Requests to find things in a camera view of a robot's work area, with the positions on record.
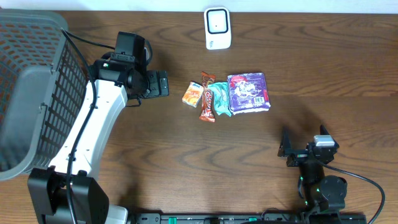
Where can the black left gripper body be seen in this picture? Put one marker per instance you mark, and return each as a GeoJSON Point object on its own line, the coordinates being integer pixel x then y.
{"type": "Point", "coordinates": [160, 83]}

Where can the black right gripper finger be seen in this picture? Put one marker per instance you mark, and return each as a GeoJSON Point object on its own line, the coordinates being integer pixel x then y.
{"type": "Point", "coordinates": [285, 148]}
{"type": "Point", "coordinates": [323, 130]}

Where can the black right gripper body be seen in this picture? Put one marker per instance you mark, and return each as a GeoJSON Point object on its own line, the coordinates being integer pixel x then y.
{"type": "Point", "coordinates": [298, 157]}

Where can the orange Kleenex tissue pack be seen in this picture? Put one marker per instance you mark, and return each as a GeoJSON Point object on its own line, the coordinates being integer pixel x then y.
{"type": "Point", "coordinates": [193, 94]}

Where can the purple tissue pack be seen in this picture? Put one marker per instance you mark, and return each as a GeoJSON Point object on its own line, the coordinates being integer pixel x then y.
{"type": "Point", "coordinates": [248, 93]}

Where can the red orange snack bar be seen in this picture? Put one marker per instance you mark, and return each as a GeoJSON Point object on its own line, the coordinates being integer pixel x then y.
{"type": "Point", "coordinates": [207, 96]}

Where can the mint green wipes pack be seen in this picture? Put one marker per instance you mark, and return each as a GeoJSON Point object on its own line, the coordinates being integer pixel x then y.
{"type": "Point", "coordinates": [221, 98]}

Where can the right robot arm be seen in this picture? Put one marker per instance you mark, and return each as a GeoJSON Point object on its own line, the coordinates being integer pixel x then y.
{"type": "Point", "coordinates": [324, 194]}

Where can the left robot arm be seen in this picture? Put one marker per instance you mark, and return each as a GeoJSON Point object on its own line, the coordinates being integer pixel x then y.
{"type": "Point", "coordinates": [67, 191]}

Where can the white barcode scanner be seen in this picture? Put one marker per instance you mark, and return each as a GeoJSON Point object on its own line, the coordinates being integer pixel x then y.
{"type": "Point", "coordinates": [217, 28]}

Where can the grey plastic mesh basket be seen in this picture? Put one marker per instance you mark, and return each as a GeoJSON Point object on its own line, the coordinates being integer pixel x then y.
{"type": "Point", "coordinates": [42, 89]}

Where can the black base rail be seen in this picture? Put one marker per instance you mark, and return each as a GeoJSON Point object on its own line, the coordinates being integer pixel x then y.
{"type": "Point", "coordinates": [272, 217]}

